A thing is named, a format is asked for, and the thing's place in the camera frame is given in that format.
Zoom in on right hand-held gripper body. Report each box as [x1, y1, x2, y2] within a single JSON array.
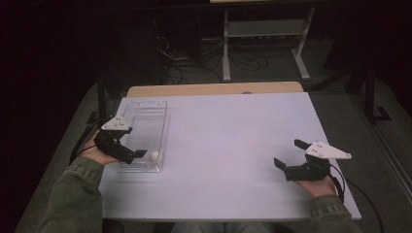
[[284, 141, 353, 182]]

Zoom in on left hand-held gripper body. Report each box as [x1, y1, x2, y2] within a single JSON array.
[[93, 115, 139, 165]]

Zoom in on clear plastic tray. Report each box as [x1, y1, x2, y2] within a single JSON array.
[[114, 100, 171, 174]]

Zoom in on person's right hand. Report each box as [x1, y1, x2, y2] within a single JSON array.
[[294, 176, 338, 199]]

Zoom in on person's left hand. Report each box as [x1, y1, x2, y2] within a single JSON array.
[[79, 129, 120, 167]]

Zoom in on black metal stand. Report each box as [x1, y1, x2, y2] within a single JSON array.
[[363, 64, 392, 124], [86, 74, 109, 126]]

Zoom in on light wooden table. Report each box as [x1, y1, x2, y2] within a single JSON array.
[[125, 81, 305, 98]]

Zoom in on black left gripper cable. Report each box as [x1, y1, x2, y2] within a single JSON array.
[[68, 116, 113, 165]]

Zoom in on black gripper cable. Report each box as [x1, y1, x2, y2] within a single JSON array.
[[68, 116, 113, 165], [328, 163, 385, 233]]

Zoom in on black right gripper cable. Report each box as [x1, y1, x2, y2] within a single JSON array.
[[328, 163, 385, 233]]

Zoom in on bundle of black floor cables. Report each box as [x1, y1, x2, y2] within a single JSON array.
[[154, 34, 270, 84]]

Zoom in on metal rail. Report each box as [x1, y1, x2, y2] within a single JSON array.
[[351, 93, 412, 208]]

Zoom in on white metal desk frame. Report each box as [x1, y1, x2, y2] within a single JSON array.
[[222, 6, 317, 83]]

